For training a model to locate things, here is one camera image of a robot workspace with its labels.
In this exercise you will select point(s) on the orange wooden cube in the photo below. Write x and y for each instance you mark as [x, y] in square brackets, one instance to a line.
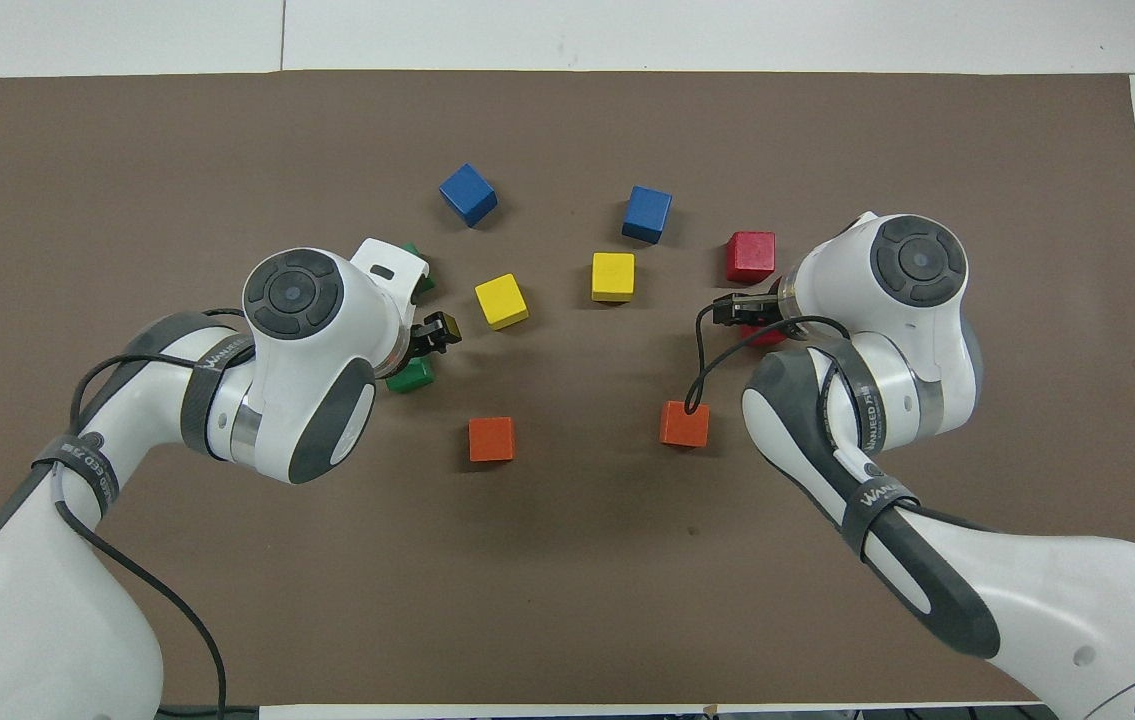
[684, 423]
[491, 439]

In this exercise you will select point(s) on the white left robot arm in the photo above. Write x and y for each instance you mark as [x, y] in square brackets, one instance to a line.
[307, 400]

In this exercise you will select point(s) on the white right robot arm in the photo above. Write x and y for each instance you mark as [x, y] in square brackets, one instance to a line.
[907, 330]

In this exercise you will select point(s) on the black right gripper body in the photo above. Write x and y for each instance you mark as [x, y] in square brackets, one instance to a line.
[767, 312]

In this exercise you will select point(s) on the brown table mat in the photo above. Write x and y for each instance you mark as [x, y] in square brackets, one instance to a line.
[567, 580]

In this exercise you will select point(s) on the red wooden cube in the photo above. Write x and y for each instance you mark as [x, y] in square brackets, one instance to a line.
[750, 256]
[765, 336]

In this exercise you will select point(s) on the blue wooden cube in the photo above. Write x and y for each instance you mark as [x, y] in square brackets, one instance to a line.
[468, 194]
[647, 213]

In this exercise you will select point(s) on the green wooden cube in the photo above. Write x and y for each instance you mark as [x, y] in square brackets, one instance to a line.
[412, 377]
[425, 282]

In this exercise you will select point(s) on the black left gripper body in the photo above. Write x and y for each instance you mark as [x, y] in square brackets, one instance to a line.
[419, 348]

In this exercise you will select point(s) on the yellow wooden cube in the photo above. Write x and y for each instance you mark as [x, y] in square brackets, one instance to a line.
[613, 276]
[501, 301]

